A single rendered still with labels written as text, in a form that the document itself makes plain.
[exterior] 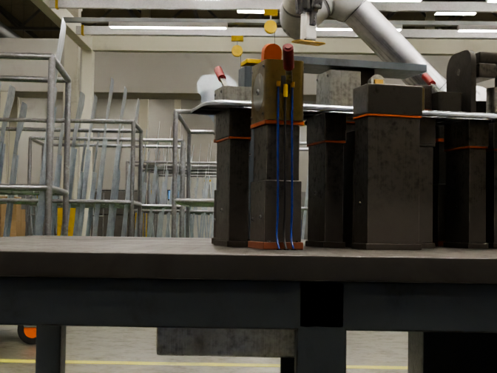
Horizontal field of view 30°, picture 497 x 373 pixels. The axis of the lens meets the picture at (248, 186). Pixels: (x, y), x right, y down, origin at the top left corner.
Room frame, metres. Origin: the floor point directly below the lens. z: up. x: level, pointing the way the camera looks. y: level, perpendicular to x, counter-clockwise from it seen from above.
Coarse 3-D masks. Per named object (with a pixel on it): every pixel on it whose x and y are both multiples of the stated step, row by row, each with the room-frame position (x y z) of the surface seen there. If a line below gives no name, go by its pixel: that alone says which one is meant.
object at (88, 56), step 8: (88, 56) 13.58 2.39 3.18; (88, 64) 13.58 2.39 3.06; (88, 72) 13.58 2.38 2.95; (88, 80) 13.58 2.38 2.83; (88, 88) 13.58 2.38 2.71; (88, 96) 13.58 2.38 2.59; (88, 104) 13.58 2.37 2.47; (88, 112) 13.58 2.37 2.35; (88, 128) 13.58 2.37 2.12; (80, 136) 13.59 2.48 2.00; (80, 152) 13.59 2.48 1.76; (80, 160) 13.59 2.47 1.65; (80, 168) 13.59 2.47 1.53; (88, 176) 13.58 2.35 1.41; (88, 184) 13.58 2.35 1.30; (88, 192) 13.58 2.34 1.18; (88, 208) 13.58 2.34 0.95
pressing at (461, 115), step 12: (204, 108) 2.02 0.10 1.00; (216, 108) 2.02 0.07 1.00; (312, 108) 1.92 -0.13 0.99; (324, 108) 1.93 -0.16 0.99; (336, 108) 1.93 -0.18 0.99; (348, 108) 1.94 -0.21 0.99; (348, 120) 2.14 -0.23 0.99; (444, 120) 2.18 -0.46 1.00; (456, 120) 2.18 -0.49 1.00; (492, 120) 2.17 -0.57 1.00
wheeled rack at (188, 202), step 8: (176, 112) 8.28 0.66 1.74; (184, 112) 8.29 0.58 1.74; (176, 120) 8.29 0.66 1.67; (176, 128) 8.29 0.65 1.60; (176, 136) 8.29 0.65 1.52; (176, 144) 8.29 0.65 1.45; (176, 152) 8.29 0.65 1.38; (176, 160) 8.29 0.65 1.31; (176, 168) 8.29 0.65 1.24; (176, 176) 8.29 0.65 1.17; (176, 184) 8.29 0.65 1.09; (176, 192) 8.29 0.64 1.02; (176, 200) 8.28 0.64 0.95; (184, 200) 8.28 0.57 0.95; (192, 200) 8.28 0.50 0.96; (200, 200) 8.28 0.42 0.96; (208, 200) 8.28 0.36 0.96; (176, 208) 8.30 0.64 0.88
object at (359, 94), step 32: (384, 96) 1.84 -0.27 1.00; (416, 96) 1.86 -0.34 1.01; (384, 128) 1.84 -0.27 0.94; (416, 128) 1.86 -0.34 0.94; (384, 160) 1.84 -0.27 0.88; (416, 160) 1.86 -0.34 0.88; (384, 192) 1.84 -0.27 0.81; (416, 192) 1.86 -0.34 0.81; (384, 224) 1.84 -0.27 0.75; (416, 224) 1.86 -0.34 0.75
